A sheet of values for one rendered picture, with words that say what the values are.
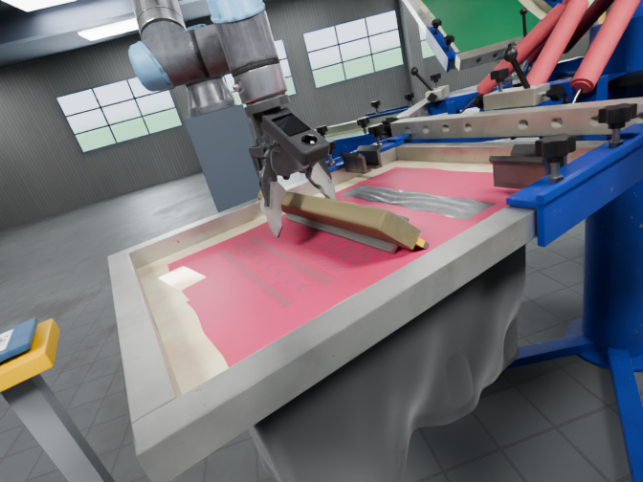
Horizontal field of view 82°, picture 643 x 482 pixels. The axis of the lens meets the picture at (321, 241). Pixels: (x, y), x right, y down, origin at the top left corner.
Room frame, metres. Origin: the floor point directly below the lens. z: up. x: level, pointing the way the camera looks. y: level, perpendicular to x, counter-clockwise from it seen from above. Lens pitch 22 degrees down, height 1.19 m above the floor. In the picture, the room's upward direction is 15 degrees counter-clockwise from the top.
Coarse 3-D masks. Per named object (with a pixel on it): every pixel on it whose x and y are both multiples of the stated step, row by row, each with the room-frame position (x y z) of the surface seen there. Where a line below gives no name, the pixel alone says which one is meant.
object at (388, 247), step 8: (288, 216) 0.75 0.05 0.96; (296, 216) 0.72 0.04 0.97; (400, 216) 0.50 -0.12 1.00; (304, 224) 0.68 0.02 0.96; (312, 224) 0.66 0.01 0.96; (320, 224) 0.64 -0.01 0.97; (328, 232) 0.61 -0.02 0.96; (336, 232) 0.59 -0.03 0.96; (344, 232) 0.57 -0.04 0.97; (352, 232) 0.56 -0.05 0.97; (352, 240) 0.55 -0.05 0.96; (360, 240) 0.53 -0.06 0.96; (368, 240) 0.52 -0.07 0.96; (376, 240) 0.50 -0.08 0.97; (376, 248) 0.50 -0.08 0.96; (384, 248) 0.48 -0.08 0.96; (392, 248) 0.47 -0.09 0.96
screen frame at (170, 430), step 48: (432, 144) 0.92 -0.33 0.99; (480, 144) 0.80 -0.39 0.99; (576, 144) 0.62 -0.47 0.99; (192, 240) 0.76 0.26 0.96; (480, 240) 0.38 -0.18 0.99; (528, 240) 0.41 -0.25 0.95; (384, 288) 0.33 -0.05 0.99; (432, 288) 0.33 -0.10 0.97; (144, 336) 0.37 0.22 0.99; (288, 336) 0.30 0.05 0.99; (336, 336) 0.28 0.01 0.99; (384, 336) 0.30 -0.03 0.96; (144, 384) 0.28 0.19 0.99; (240, 384) 0.25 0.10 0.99; (288, 384) 0.26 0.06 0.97; (144, 432) 0.22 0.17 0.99; (192, 432) 0.22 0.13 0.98; (240, 432) 0.23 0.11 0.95
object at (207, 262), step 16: (384, 176) 0.89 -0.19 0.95; (400, 176) 0.85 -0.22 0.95; (416, 176) 0.82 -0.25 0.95; (432, 176) 0.79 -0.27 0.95; (448, 176) 0.76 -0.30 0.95; (336, 192) 0.87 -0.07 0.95; (240, 240) 0.71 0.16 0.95; (192, 256) 0.69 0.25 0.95; (208, 256) 0.67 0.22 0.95; (208, 272) 0.59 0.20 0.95; (224, 272) 0.58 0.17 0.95; (192, 288) 0.54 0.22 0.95; (208, 288) 0.53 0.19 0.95
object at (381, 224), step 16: (288, 192) 0.67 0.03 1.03; (288, 208) 0.67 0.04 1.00; (304, 208) 0.59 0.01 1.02; (320, 208) 0.55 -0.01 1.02; (336, 208) 0.52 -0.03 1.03; (352, 208) 0.49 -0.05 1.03; (368, 208) 0.46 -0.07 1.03; (336, 224) 0.56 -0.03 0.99; (352, 224) 0.48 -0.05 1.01; (368, 224) 0.45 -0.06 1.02; (384, 224) 0.43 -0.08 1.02; (400, 224) 0.44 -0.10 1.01; (384, 240) 0.49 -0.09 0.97; (400, 240) 0.44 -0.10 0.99; (416, 240) 0.45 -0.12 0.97
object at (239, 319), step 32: (448, 192) 0.66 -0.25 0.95; (480, 192) 0.61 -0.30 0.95; (512, 192) 0.58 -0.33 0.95; (448, 224) 0.52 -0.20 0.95; (384, 256) 0.47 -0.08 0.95; (416, 256) 0.45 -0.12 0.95; (224, 288) 0.51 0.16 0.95; (256, 288) 0.48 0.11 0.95; (352, 288) 0.41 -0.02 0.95; (224, 320) 0.42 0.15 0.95; (256, 320) 0.40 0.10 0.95; (288, 320) 0.38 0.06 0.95; (224, 352) 0.35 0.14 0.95
